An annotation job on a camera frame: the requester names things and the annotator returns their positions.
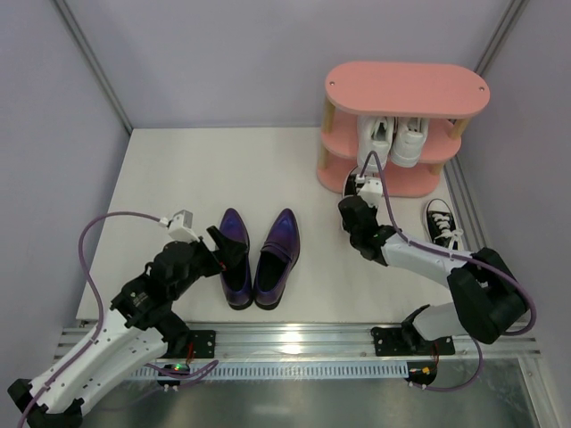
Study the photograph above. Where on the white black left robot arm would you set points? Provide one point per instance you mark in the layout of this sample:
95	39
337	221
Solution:
139	327

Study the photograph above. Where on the aluminium rail frame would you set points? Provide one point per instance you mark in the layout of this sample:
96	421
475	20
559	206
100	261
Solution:
289	342

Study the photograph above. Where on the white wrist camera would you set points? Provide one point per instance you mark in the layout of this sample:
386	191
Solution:
179	227
370	190

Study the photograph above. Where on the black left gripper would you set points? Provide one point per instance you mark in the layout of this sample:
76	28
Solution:
214	255

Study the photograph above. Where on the purple loafer right shoe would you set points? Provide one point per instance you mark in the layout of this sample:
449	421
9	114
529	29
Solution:
278	256

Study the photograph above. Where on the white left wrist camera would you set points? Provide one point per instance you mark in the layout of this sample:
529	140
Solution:
179	227

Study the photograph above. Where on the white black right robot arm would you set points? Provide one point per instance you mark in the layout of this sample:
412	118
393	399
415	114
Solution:
487	301

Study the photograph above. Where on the purple loafer shoe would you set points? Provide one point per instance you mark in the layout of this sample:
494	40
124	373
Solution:
237	281
278	256

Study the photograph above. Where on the pink shoe shelf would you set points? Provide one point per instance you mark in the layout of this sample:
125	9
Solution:
447	94

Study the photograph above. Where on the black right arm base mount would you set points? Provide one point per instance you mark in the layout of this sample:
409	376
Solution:
392	341

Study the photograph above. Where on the purple loafer left shoe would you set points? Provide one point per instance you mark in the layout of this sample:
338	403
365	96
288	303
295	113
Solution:
237	281

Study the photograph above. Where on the white sneaker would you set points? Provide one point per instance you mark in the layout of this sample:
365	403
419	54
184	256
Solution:
374	134
411	135

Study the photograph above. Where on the white slotted cable duct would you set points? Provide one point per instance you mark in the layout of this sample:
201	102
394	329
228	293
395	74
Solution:
308	370

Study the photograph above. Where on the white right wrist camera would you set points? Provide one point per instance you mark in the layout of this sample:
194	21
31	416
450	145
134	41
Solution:
370	190

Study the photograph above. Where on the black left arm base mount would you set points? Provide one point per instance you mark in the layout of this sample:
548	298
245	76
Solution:
199	344

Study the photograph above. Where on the black canvas sneaker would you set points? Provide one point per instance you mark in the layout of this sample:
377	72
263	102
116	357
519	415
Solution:
441	226
350	185

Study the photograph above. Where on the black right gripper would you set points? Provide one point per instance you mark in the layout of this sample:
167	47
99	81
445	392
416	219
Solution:
352	207

